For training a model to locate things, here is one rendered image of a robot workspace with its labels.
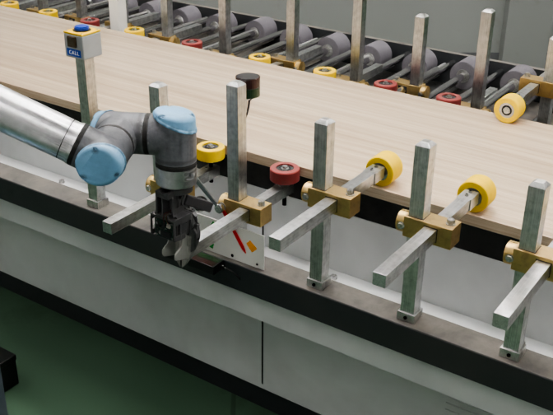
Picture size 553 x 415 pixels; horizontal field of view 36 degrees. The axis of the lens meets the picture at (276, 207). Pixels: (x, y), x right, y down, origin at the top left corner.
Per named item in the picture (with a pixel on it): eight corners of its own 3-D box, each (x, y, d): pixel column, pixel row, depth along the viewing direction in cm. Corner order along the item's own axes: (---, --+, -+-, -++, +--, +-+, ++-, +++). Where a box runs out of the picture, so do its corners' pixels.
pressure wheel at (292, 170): (288, 214, 227) (289, 174, 222) (263, 206, 231) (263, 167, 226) (304, 202, 233) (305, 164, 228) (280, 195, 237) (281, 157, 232)
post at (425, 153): (411, 334, 201) (429, 145, 180) (397, 329, 203) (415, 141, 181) (418, 328, 204) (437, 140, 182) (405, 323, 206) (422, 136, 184)
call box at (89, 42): (84, 63, 228) (81, 34, 225) (65, 58, 232) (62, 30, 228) (103, 57, 233) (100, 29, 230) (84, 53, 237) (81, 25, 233)
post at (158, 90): (167, 249, 240) (158, 85, 218) (157, 246, 241) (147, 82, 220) (175, 244, 242) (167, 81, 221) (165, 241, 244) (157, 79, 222)
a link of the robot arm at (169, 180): (174, 153, 194) (207, 164, 189) (174, 174, 196) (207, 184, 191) (146, 165, 187) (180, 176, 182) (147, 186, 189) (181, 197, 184)
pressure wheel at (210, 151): (227, 186, 242) (227, 148, 237) (199, 188, 240) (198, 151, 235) (222, 174, 249) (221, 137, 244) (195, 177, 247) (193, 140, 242)
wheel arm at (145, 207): (112, 238, 213) (111, 222, 211) (102, 234, 214) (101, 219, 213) (220, 178, 245) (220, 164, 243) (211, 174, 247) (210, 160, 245)
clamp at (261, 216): (260, 228, 215) (260, 210, 213) (217, 213, 222) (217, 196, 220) (273, 219, 219) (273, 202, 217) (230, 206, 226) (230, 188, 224)
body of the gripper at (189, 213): (150, 235, 193) (148, 186, 188) (174, 222, 200) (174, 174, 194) (175, 245, 189) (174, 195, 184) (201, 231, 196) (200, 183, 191)
